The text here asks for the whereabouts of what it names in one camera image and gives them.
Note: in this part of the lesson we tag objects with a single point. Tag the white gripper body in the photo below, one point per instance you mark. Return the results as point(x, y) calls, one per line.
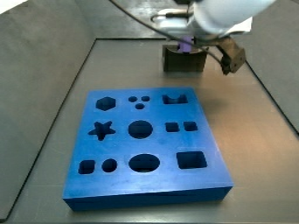
point(177, 23)

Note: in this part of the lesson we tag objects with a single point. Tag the purple double-square block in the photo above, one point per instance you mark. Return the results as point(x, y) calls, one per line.
point(184, 45)

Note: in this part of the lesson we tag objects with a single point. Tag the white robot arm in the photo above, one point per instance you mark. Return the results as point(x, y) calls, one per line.
point(209, 19)

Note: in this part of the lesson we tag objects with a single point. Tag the blue shape-sorting board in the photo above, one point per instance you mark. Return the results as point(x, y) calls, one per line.
point(144, 151)

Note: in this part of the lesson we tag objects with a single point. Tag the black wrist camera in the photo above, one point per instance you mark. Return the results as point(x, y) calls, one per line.
point(232, 55)

